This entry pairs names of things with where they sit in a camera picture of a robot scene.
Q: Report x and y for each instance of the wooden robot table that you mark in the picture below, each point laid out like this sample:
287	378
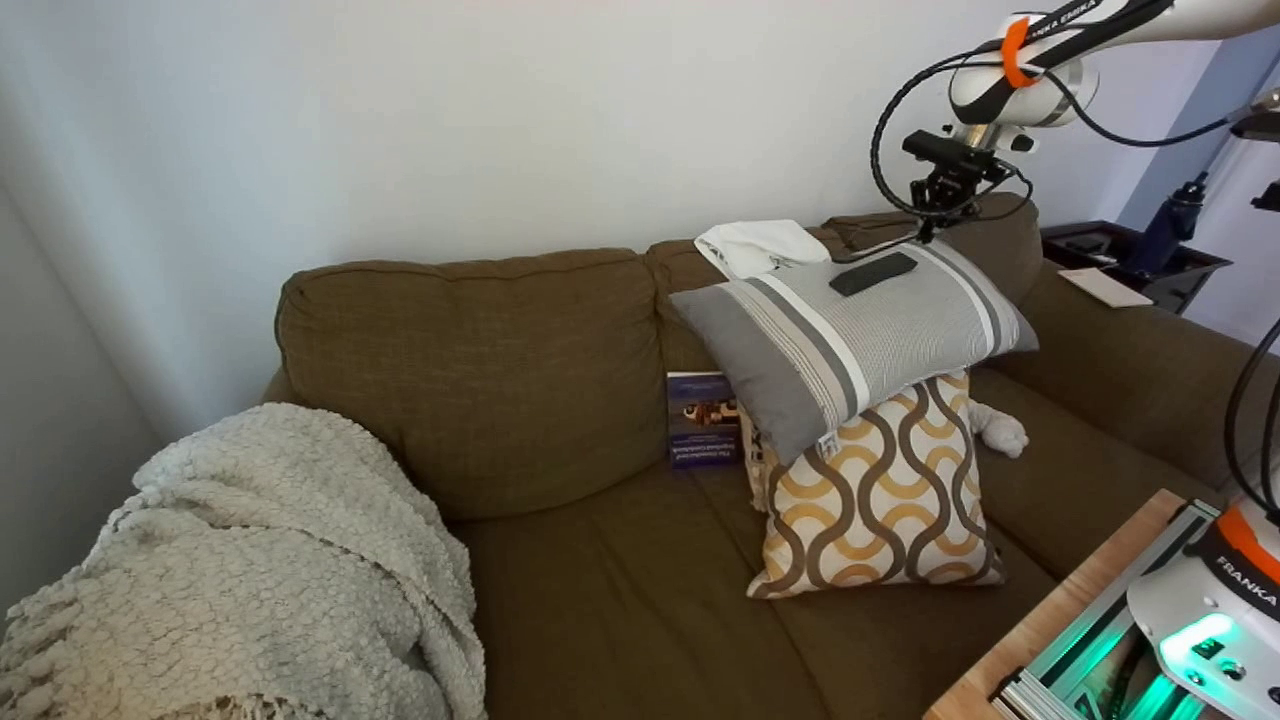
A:
1040	625

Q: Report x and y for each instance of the grey striped rectangular pillow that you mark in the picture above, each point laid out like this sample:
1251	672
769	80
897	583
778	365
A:
824	348

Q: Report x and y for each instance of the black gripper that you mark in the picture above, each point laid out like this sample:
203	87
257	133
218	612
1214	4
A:
964	186

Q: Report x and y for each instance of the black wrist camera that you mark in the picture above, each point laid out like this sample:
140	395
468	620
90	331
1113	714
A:
948	148

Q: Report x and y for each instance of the wavy patterned throw pillow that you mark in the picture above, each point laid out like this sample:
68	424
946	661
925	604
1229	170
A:
866	507

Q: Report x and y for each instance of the white plush toy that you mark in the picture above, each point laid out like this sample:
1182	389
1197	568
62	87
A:
1001	428

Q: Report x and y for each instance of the brown fabric sofa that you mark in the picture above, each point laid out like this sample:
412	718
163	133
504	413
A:
466	372

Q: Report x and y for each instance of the black flat rectangular object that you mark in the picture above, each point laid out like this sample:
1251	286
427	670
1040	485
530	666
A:
873	274

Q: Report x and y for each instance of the aluminium rail frame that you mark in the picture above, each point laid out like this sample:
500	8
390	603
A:
1067	672

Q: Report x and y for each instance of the purple book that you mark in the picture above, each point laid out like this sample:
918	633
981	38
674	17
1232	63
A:
702	421

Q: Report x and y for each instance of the white folded cloth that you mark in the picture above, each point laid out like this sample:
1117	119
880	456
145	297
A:
762	246

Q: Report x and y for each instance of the white paper sheet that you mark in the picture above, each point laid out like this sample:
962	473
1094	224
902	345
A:
1106	286

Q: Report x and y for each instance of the cream knit blanket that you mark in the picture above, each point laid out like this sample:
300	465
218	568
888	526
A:
267	563

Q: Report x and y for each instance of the black side table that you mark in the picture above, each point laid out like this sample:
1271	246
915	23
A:
1132	248

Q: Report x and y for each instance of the blue bottle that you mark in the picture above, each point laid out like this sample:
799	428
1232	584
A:
1177	221

